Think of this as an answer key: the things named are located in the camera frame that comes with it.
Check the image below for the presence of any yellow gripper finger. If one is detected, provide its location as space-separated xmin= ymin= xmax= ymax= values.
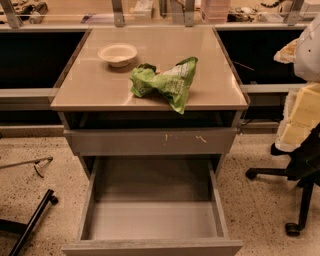
xmin=273 ymin=39 xmax=297 ymax=64
xmin=280 ymin=83 xmax=320 ymax=146

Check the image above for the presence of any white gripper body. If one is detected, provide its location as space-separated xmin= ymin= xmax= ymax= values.
xmin=275 ymin=91 xmax=297 ymax=152

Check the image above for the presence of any green rice chip bag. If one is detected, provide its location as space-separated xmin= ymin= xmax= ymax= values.
xmin=130 ymin=57 xmax=198 ymax=115

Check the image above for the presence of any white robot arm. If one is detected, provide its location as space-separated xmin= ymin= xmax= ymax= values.
xmin=271 ymin=15 xmax=320 ymax=155

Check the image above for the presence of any open grey middle drawer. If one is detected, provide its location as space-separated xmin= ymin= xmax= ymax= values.
xmin=62 ymin=157 xmax=243 ymax=256

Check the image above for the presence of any grey drawer cabinet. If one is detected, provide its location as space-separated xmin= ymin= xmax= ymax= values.
xmin=51 ymin=27 xmax=248 ymax=173

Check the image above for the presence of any grey top drawer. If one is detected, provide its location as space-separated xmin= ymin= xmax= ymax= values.
xmin=64 ymin=128 xmax=236 ymax=156

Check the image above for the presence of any black office chair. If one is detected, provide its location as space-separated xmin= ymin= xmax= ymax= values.
xmin=245 ymin=124 xmax=320 ymax=236

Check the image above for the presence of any pink plastic container stack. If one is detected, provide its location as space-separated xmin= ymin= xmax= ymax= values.
xmin=200 ymin=0 xmax=231 ymax=23

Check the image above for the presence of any white paper bowl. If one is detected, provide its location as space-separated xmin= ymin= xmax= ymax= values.
xmin=98 ymin=43 xmax=137 ymax=68

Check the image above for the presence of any grey metal rod tool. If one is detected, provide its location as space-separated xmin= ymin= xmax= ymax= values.
xmin=0 ymin=156 xmax=53 ymax=178

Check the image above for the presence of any black stand leg with caster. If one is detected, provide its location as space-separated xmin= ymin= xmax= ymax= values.
xmin=0 ymin=189 xmax=59 ymax=256

